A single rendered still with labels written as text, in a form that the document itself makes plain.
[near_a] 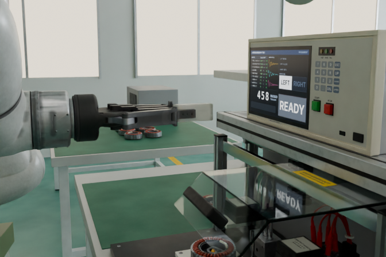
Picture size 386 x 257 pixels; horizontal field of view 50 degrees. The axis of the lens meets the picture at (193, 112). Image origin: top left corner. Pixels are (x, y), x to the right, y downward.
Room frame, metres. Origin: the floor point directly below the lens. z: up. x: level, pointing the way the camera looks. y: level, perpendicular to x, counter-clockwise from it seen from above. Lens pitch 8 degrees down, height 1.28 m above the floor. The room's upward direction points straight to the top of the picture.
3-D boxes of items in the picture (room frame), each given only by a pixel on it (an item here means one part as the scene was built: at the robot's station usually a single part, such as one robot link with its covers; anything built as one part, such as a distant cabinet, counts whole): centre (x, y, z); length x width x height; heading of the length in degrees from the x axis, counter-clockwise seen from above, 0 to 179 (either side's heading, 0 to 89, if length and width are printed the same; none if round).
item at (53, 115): (0.63, 0.22, 1.18); 0.09 x 0.06 x 0.09; 20
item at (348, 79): (0.93, -0.40, 1.22); 0.44 x 0.39 x 0.20; 20
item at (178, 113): (0.68, 0.02, 1.18); 0.05 x 0.03 x 0.01; 110
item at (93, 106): (0.65, 0.15, 1.18); 0.09 x 0.08 x 0.07; 110
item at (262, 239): (0.99, -0.19, 0.80); 0.07 x 0.05 x 0.06; 20
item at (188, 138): (3.13, 0.53, 0.38); 1.85 x 1.10 x 0.75; 20
